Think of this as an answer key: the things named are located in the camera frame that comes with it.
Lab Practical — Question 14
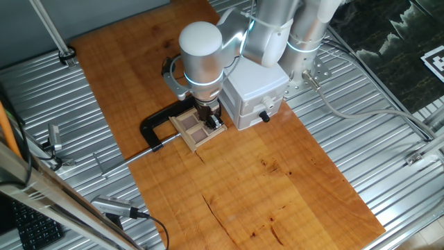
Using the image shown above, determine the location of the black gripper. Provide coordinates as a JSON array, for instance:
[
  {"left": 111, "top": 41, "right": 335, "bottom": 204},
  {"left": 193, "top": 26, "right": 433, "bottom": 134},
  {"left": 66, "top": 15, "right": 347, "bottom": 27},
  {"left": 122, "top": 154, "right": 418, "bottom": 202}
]
[{"left": 194, "top": 99, "right": 225, "bottom": 131}]

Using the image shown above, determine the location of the small wooden compartment box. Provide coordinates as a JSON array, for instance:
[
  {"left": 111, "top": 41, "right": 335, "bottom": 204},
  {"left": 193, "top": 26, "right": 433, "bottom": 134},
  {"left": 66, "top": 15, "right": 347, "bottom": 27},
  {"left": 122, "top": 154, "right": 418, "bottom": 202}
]
[{"left": 169, "top": 106, "right": 228, "bottom": 153}]

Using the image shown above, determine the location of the black C-clamp with silver screw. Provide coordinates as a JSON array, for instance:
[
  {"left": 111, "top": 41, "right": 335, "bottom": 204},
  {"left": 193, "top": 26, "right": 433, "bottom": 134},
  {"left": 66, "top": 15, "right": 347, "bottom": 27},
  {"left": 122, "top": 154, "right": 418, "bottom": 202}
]
[{"left": 92, "top": 95, "right": 199, "bottom": 180}]

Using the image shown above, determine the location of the white control box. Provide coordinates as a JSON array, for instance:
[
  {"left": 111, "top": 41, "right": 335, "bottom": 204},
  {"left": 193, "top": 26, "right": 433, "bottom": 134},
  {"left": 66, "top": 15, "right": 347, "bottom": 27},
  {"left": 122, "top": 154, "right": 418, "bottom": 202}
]
[{"left": 218, "top": 56, "right": 291, "bottom": 131}]

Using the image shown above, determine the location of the brown wooden board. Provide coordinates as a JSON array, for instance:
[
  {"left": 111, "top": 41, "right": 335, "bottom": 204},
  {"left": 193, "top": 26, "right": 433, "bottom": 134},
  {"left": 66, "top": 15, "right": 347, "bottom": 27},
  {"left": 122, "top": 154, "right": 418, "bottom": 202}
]
[{"left": 71, "top": 0, "right": 386, "bottom": 250}]

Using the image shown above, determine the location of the aluminium profile beam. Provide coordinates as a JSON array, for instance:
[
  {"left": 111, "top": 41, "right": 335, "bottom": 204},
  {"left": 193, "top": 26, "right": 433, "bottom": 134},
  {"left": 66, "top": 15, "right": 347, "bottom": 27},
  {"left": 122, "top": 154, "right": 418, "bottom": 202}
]
[{"left": 0, "top": 142, "right": 144, "bottom": 250}]

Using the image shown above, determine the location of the dark mountain print sheet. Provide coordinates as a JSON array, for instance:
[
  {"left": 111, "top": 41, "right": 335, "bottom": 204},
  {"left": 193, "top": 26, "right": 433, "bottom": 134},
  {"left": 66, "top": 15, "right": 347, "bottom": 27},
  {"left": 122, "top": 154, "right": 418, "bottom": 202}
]
[{"left": 327, "top": 0, "right": 444, "bottom": 114}]

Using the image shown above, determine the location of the orange tube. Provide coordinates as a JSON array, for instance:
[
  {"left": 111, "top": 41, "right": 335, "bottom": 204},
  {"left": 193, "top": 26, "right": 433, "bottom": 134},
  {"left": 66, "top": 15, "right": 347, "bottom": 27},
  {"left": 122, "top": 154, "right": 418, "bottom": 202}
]
[{"left": 0, "top": 100, "right": 22, "bottom": 159}]

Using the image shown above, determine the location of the black keyboard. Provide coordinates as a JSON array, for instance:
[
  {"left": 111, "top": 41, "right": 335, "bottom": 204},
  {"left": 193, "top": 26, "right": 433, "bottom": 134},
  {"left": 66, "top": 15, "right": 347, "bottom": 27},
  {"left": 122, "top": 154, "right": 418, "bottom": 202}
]
[{"left": 10, "top": 199, "right": 65, "bottom": 250}]

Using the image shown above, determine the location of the black and white marker tag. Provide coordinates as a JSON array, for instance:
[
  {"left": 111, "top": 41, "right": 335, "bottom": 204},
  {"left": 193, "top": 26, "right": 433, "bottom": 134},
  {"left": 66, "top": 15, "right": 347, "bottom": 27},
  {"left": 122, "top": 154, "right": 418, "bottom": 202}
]
[{"left": 420, "top": 44, "right": 444, "bottom": 83}]

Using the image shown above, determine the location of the wrist camera with silver bracket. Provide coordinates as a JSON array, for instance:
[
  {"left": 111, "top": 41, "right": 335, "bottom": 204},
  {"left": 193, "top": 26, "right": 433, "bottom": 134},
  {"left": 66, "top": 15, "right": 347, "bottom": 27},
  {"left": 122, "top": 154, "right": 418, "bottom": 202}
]
[{"left": 160, "top": 55, "right": 191, "bottom": 102}]

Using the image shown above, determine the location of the black camera cable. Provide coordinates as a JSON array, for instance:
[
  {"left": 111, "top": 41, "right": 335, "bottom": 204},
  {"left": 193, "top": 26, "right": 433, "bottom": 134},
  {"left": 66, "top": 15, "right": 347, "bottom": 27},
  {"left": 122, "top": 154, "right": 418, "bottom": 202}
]
[{"left": 137, "top": 211, "right": 171, "bottom": 250}]

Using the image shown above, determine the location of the perforated aluminium base plate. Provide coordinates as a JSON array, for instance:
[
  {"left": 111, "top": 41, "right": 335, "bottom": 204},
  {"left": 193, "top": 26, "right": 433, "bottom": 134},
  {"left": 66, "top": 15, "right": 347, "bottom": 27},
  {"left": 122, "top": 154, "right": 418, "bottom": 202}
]
[{"left": 277, "top": 51, "right": 332, "bottom": 100}]

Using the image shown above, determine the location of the silver depth camera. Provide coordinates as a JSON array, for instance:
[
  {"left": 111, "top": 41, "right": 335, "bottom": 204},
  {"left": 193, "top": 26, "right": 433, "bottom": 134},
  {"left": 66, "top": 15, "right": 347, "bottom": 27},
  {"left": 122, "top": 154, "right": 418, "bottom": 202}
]
[{"left": 90, "top": 195, "right": 140, "bottom": 220}]

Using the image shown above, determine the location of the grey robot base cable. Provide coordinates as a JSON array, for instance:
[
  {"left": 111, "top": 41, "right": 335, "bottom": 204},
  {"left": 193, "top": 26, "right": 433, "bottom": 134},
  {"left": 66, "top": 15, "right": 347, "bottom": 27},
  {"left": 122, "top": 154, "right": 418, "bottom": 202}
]
[{"left": 300, "top": 69, "right": 438, "bottom": 140}]

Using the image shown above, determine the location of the small camera on stand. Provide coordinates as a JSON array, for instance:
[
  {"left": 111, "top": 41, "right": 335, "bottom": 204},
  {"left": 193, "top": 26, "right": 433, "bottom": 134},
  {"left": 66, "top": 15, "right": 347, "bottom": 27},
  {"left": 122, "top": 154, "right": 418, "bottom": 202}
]
[{"left": 41, "top": 123, "right": 76, "bottom": 167}]

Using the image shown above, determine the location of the aluminium camera pole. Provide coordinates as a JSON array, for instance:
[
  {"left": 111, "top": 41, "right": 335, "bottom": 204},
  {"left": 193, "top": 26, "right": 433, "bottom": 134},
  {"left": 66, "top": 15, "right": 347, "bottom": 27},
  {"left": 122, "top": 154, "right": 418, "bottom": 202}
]
[{"left": 29, "top": 0, "right": 79, "bottom": 69}]

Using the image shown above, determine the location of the black hanging cable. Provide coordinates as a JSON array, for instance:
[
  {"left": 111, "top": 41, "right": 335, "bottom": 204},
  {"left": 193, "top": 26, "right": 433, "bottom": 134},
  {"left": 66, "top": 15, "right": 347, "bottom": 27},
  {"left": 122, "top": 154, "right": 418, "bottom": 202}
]
[{"left": 0, "top": 83, "right": 34, "bottom": 185}]

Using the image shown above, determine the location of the small metal corner bracket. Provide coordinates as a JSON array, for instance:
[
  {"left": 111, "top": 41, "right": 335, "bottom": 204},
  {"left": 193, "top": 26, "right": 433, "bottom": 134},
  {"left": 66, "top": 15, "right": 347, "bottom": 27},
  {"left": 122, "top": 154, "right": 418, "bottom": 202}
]
[{"left": 404, "top": 151, "right": 425, "bottom": 166}]

